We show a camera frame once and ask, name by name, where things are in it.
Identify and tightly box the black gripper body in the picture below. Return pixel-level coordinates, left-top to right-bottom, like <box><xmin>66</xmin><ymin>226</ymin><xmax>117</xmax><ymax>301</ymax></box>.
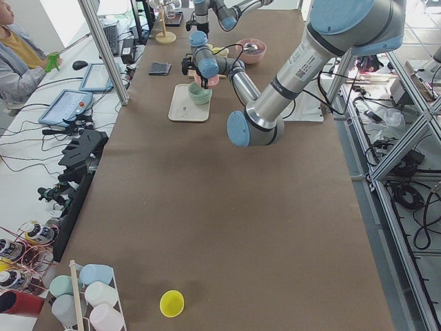
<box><xmin>196</xmin><ymin>71</ymin><xmax>209</xmax><ymax>83</ymax></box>

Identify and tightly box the small pink bowl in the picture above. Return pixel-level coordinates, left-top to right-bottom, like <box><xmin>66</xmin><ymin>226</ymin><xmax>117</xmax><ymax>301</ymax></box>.
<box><xmin>194</xmin><ymin>73</ymin><xmax>220</xmax><ymax>89</ymax></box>

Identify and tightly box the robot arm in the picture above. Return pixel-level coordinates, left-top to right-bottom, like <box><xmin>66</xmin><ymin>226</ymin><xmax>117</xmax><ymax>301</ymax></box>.
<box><xmin>189</xmin><ymin>1</ymin><xmax>406</xmax><ymax>147</ymax></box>
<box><xmin>185</xmin><ymin>0</ymin><xmax>273</xmax><ymax>34</ymax></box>

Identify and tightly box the green bowl stack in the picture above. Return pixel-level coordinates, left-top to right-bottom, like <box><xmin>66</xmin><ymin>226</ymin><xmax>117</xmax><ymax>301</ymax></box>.
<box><xmin>187</xmin><ymin>82</ymin><xmax>212</xmax><ymax>105</ymax></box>

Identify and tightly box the large pink ice bowl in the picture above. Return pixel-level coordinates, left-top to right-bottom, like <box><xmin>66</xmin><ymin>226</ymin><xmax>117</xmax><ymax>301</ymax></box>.
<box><xmin>236</xmin><ymin>39</ymin><xmax>267</xmax><ymax>64</ymax></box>

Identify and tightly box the bamboo cutting board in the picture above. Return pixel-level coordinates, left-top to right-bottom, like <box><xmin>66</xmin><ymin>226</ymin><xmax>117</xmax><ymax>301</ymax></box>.
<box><xmin>187</xmin><ymin>47</ymin><xmax>229</xmax><ymax>79</ymax></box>

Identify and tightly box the cream serving tray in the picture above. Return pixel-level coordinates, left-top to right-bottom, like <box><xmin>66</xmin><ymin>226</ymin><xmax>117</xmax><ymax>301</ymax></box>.
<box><xmin>168</xmin><ymin>83</ymin><xmax>211</xmax><ymax>122</ymax></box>

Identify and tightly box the grey folded cloth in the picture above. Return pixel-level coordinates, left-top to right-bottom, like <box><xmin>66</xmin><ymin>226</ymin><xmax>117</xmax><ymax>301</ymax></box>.
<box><xmin>149</xmin><ymin>61</ymin><xmax>172</xmax><ymax>76</ymax></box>

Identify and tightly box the wooden cup stand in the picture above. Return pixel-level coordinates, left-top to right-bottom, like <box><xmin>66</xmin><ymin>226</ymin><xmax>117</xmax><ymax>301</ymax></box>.
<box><xmin>149</xmin><ymin>0</ymin><xmax>176</xmax><ymax>44</ymax></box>

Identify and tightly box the black keyboard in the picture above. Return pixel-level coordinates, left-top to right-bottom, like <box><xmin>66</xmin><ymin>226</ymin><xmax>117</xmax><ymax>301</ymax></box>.
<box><xmin>103</xmin><ymin>24</ymin><xmax>119</xmax><ymax>57</ymax></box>

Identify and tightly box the far blue teach pendant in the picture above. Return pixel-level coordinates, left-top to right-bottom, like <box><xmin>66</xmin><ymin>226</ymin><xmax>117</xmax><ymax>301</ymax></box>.
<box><xmin>79</xmin><ymin>63</ymin><xmax>113</xmax><ymax>93</ymax></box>

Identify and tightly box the blue teach pendant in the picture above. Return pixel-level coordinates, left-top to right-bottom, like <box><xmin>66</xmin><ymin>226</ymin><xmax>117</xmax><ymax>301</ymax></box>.
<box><xmin>79</xmin><ymin>63</ymin><xmax>113</xmax><ymax>93</ymax></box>
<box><xmin>38</xmin><ymin>89</ymin><xmax>93</xmax><ymax>127</ymax></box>

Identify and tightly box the black computer mouse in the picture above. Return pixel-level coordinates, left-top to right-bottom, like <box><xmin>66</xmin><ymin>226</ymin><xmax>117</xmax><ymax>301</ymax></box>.
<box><xmin>72</xmin><ymin>60</ymin><xmax>88</xmax><ymax>70</ymax></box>

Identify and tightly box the near blue teach pendant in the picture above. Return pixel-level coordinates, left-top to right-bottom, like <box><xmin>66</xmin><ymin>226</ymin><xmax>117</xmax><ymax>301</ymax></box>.
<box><xmin>38</xmin><ymin>89</ymin><xmax>93</xmax><ymax>127</ymax></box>

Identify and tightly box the black tool holder rack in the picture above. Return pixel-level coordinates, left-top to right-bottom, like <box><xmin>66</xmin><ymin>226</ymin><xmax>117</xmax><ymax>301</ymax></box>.
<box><xmin>53</xmin><ymin>130</ymin><xmax>109</xmax><ymax>263</ymax></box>

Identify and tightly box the seated person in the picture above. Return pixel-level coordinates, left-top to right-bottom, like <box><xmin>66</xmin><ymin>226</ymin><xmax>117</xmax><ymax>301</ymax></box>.
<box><xmin>1</xmin><ymin>1</ymin><xmax>49</xmax><ymax>108</ymax></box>

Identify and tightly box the blue plastic cup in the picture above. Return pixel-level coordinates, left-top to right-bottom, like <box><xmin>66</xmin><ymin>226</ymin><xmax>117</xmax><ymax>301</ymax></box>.
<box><xmin>79</xmin><ymin>264</ymin><xmax>112</xmax><ymax>285</ymax></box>

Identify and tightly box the yellow plastic cup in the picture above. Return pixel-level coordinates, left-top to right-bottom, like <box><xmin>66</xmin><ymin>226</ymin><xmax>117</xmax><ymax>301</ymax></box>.
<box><xmin>159</xmin><ymin>290</ymin><xmax>185</xmax><ymax>318</ymax></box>

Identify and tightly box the white plastic cup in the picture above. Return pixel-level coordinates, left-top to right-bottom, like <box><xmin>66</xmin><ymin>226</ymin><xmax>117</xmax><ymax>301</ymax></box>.
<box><xmin>84</xmin><ymin>281</ymin><xmax>118</xmax><ymax>307</ymax></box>

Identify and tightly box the white cup rack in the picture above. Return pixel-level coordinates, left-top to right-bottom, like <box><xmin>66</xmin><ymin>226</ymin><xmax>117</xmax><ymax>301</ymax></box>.
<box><xmin>69</xmin><ymin>260</ymin><xmax>127</xmax><ymax>330</ymax></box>

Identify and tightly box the green plastic cup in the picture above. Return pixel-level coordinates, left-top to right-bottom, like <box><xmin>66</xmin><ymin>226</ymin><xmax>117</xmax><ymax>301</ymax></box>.
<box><xmin>49</xmin><ymin>275</ymin><xmax>74</xmax><ymax>298</ymax></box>

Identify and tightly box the pink plastic cup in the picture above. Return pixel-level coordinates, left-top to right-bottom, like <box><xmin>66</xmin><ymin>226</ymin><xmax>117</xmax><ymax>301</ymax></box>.
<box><xmin>90</xmin><ymin>303</ymin><xmax>124</xmax><ymax>331</ymax></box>

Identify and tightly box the red cylinder can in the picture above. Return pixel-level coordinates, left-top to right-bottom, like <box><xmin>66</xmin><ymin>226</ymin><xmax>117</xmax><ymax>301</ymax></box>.
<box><xmin>1</xmin><ymin>290</ymin><xmax>45</xmax><ymax>317</ymax></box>

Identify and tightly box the aluminium frame post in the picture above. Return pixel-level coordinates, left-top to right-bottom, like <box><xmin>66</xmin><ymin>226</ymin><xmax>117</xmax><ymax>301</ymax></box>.
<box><xmin>78</xmin><ymin>0</ymin><xmax>130</xmax><ymax>106</ymax></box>

